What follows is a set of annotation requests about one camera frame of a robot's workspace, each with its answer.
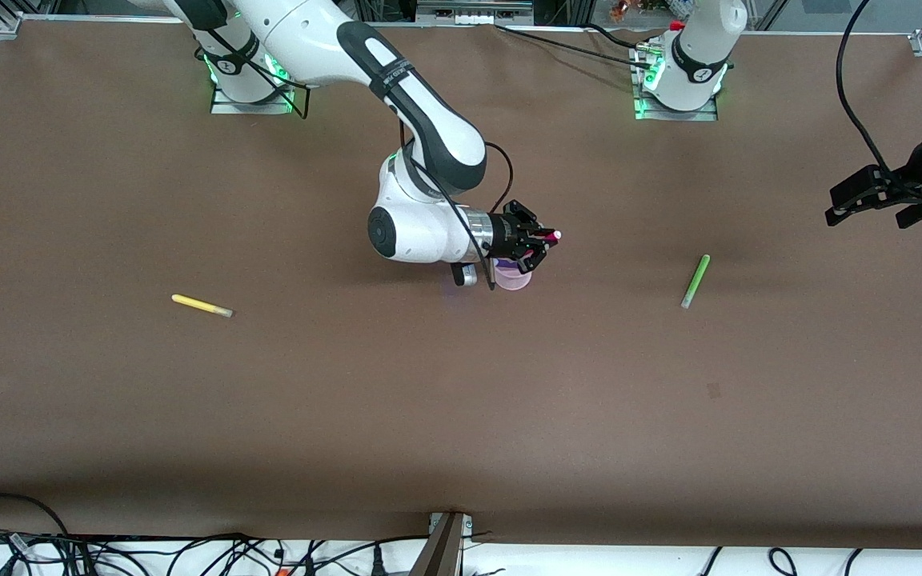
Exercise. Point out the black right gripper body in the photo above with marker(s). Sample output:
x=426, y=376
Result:
x=515, y=231

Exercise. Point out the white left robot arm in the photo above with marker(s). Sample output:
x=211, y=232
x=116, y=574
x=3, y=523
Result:
x=701, y=48

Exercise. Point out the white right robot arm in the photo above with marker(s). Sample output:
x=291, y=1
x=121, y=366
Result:
x=301, y=32

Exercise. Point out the pink cup pen holder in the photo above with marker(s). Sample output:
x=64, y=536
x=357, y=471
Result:
x=513, y=278

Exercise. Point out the green pen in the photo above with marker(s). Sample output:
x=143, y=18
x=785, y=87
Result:
x=695, y=282

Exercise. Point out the small orange figure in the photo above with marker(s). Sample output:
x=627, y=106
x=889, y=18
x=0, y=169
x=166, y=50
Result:
x=619, y=10

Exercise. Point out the yellow pen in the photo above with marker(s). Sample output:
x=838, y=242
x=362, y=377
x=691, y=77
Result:
x=201, y=305

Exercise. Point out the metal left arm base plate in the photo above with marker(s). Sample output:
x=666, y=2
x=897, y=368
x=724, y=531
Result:
x=677, y=115

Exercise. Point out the grey metal rail box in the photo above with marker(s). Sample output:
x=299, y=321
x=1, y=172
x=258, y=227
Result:
x=475, y=11

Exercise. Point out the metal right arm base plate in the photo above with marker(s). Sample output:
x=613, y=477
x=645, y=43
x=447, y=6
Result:
x=251, y=106

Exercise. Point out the aluminium camera post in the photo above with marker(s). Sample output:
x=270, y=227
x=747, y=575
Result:
x=443, y=548

